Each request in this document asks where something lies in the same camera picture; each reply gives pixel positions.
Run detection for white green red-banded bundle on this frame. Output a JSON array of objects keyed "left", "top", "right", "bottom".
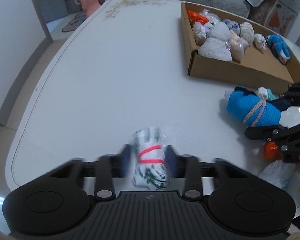
[{"left": 133, "top": 127, "right": 170, "bottom": 191}]

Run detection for bright blue knitted bundle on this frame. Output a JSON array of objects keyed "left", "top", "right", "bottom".
[{"left": 224, "top": 86, "right": 281, "bottom": 127}]

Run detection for grey blue sock bundle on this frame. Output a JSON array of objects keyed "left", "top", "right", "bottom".
[{"left": 223, "top": 19, "right": 241, "bottom": 35}]

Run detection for white striped sock bundle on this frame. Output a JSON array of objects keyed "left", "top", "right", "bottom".
[{"left": 240, "top": 22, "right": 255, "bottom": 45}]

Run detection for orange bundle on table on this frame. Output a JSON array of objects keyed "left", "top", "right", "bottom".
[{"left": 263, "top": 141, "right": 282, "bottom": 160}]

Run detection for white cloth on table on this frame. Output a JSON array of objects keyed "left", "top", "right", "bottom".
[{"left": 258, "top": 160, "right": 295, "bottom": 189}]

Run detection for small white teal bundle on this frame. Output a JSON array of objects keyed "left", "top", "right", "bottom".
[{"left": 256, "top": 87, "right": 278, "bottom": 101}]

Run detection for brown cardboard tray box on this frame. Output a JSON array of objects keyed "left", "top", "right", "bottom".
[{"left": 180, "top": 2, "right": 300, "bottom": 94}]

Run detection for small floral green-banded bundle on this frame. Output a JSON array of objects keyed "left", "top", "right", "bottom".
[{"left": 254, "top": 34, "right": 267, "bottom": 53}]

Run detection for lilac cloth bundle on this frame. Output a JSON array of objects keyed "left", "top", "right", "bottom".
[{"left": 230, "top": 30, "right": 249, "bottom": 62}]

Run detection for large white knitted bundle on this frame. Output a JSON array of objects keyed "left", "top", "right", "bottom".
[{"left": 198, "top": 22, "right": 232, "bottom": 62}]

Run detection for clear bubble wrap bundle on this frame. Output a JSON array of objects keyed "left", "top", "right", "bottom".
[{"left": 200, "top": 9, "right": 221, "bottom": 24}]

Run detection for white sock ball bundle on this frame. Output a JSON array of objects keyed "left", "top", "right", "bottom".
[{"left": 192, "top": 22, "right": 215, "bottom": 46}]

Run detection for orange plastic bundle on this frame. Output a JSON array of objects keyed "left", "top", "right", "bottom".
[{"left": 187, "top": 10, "right": 209, "bottom": 25}]

